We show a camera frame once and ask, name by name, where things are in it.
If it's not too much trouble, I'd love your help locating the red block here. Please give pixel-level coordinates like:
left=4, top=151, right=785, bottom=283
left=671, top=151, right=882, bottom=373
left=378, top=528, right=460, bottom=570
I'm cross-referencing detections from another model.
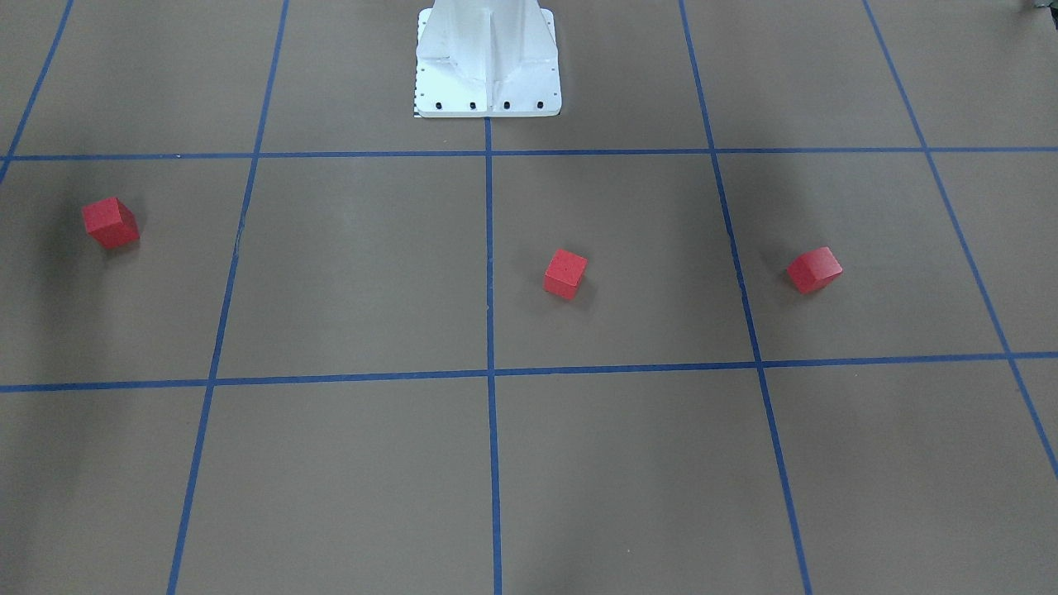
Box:
left=543, top=249, right=589, bottom=301

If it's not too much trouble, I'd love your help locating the red block image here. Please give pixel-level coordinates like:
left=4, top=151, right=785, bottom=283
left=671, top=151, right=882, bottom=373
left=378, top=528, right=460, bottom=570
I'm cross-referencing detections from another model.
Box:
left=83, top=197, right=141, bottom=251
left=786, top=247, right=844, bottom=295

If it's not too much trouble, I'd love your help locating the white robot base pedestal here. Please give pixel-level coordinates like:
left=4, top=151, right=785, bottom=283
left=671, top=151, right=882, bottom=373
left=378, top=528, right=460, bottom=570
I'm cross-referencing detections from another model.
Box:
left=413, top=1, right=563, bottom=118

